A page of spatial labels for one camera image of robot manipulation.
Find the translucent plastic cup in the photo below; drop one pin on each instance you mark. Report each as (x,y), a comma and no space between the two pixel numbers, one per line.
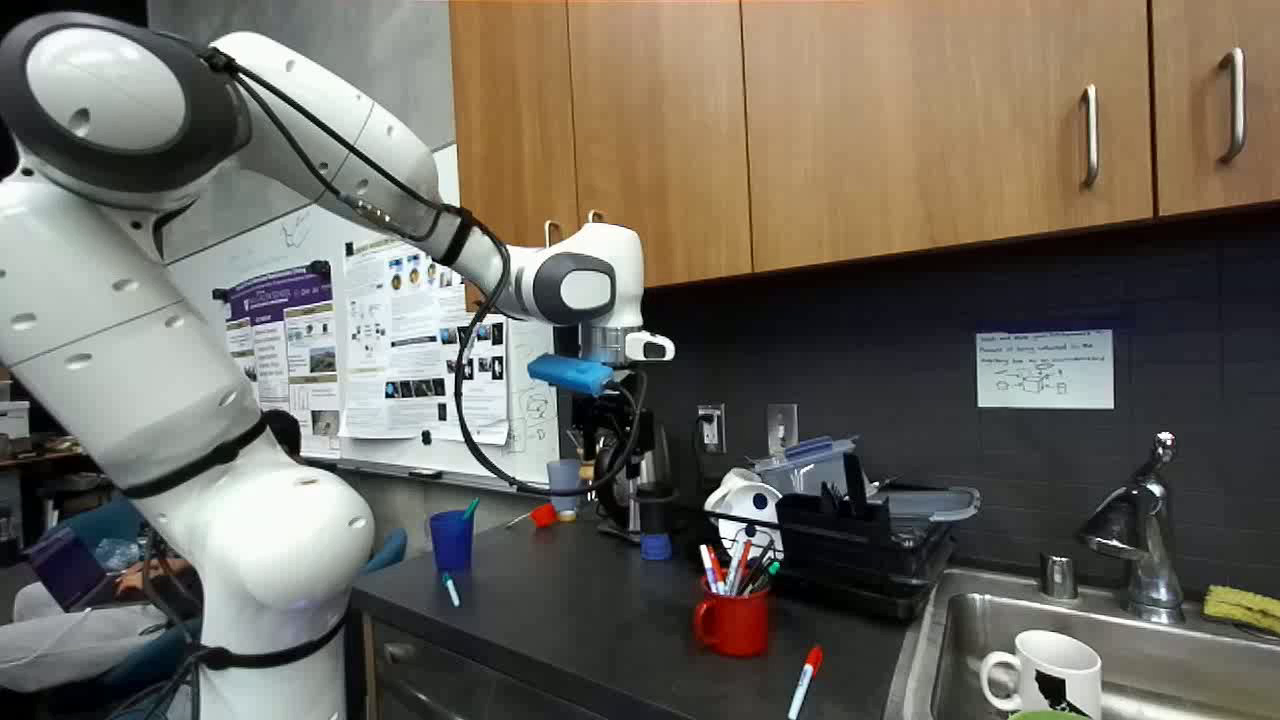
(564,480)

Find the red orange mug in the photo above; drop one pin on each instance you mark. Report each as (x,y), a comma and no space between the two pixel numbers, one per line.
(733,624)

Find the white whiteboard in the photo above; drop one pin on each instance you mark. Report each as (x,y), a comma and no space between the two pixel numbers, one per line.
(284,232)

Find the green cap marker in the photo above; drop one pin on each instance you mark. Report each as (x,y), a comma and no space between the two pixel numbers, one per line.
(769,573)

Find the purple book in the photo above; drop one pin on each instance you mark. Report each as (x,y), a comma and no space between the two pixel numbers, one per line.
(66,564)

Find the orange red marker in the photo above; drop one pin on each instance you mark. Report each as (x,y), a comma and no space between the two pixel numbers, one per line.
(804,681)

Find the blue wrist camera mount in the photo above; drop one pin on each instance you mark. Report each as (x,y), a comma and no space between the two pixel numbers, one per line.
(575,372)

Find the white mug with print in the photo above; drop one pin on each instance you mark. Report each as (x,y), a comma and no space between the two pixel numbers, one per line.
(1061,672)

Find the small blue cup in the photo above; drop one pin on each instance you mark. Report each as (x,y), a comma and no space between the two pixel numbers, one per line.
(656,548)

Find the orange cap pen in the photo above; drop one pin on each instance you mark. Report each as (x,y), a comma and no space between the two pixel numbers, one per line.
(713,570)

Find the steel kitchen faucet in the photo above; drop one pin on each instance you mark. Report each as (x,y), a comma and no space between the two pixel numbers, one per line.
(1151,547)

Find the steel sink cap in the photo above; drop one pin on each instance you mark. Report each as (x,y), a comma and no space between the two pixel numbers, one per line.
(1057,573)

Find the wooden cabinet door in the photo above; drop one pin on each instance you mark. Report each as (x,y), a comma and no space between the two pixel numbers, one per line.
(1207,174)
(661,134)
(514,122)
(934,122)

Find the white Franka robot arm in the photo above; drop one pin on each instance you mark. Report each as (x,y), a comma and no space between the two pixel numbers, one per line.
(133,335)

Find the white text poster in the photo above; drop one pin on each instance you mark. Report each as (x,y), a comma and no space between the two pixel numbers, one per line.
(401,335)

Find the red measuring scoop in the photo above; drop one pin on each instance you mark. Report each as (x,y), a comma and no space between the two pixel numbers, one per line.
(547,519)

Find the teal cap white pen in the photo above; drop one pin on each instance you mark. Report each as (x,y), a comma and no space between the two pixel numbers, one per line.
(452,590)

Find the purple header poster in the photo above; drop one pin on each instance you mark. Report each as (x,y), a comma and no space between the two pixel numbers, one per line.
(281,342)

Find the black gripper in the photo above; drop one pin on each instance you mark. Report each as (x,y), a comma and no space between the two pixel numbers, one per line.
(618,432)

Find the dish drying rack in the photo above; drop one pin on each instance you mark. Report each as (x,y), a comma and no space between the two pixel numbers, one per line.
(855,560)

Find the white paper wall note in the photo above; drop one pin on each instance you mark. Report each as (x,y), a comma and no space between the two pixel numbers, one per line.
(1045,368)

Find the yellow green sponge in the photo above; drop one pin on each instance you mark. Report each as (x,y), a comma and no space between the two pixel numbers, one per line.
(1045,716)

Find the wall power outlet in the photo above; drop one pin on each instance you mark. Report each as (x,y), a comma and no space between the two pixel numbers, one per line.
(781,431)
(713,431)

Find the white chrome appliance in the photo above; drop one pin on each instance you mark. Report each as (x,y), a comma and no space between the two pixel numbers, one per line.
(743,502)

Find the blue plastic cup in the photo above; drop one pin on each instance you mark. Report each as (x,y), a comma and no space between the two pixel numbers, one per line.
(452,547)

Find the poster with dark photos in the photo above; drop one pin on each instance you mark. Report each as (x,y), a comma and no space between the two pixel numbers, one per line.
(488,386)

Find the grey blue plastic container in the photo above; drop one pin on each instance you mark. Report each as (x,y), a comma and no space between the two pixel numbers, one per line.
(804,467)

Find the steel kitchen sink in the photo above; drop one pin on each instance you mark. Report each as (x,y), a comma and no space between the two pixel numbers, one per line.
(1163,665)

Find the grey plastic lid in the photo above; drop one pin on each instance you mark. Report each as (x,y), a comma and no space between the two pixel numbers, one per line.
(934,502)

